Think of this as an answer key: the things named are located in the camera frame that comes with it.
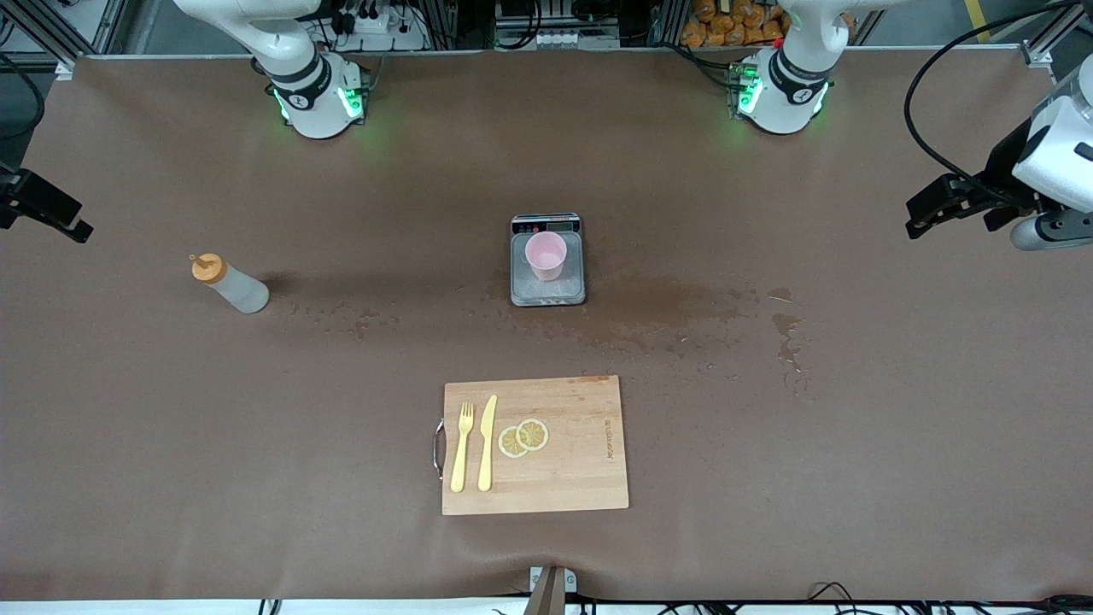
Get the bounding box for wooden cutting board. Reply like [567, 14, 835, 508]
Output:
[433, 375, 630, 517]

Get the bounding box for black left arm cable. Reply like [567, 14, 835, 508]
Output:
[903, 0, 1078, 187]

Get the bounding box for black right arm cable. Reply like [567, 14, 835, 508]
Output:
[0, 54, 46, 139]

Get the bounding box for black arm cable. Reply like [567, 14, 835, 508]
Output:
[903, 0, 1078, 187]
[0, 54, 46, 139]

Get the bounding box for aluminium frame profile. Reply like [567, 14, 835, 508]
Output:
[0, 0, 129, 82]
[1020, 0, 1093, 71]

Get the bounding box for grey digital kitchen scale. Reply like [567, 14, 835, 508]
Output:
[510, 213, 587, 308]

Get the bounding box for metal camera mounting bracket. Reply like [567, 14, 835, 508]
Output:
[523, 565, 578, 615]

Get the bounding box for black looped cable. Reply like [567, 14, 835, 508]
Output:
[807, 582, 862, 612]

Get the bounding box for clear squeeze bottle orange cap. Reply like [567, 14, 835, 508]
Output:
[190, 253, 271, 314]

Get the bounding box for black base cable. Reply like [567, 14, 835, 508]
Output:
[663, 39, 742, 91]

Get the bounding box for yellow plastic fork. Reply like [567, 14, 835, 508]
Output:
[450, 402, 475, 494]

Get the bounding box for white power strip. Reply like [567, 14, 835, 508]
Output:
[329, 0, 428, 52]

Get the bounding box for pink plastic cup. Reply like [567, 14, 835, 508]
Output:
[524, 231, 569, 282]

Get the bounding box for yellow plastic knife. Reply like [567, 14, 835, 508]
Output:
[477, 394, 499, 493]

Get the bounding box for orange snack packets pile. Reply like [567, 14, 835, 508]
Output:
[681, 0, 857, 49]

